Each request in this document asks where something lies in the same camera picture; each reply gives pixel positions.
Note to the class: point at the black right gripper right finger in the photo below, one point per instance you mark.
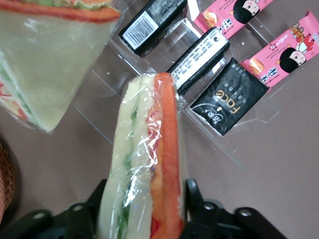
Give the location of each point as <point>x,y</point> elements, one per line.
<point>214,221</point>

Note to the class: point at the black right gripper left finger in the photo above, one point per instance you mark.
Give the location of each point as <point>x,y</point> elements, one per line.
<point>62,224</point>

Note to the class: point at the plastic-wrapped triangle sandwich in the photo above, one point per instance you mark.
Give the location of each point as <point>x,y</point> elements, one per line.
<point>49,62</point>
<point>149,154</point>

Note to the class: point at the round brown wicker basket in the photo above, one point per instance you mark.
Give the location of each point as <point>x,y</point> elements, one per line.
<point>6,179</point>

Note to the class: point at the black gold-lettered pack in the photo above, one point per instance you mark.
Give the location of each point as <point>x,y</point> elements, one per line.
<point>229,99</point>

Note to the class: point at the clear acrylic stepped stand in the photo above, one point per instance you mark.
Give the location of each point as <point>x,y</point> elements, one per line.
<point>112,82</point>

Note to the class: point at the black carton white label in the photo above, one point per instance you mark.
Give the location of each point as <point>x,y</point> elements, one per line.
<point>199,59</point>

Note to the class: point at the pink cartoon snack packet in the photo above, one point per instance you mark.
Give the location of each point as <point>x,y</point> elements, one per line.
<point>286,54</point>
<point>224,17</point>

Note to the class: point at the small black barcode carton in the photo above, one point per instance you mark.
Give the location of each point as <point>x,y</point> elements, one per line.
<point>152,22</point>

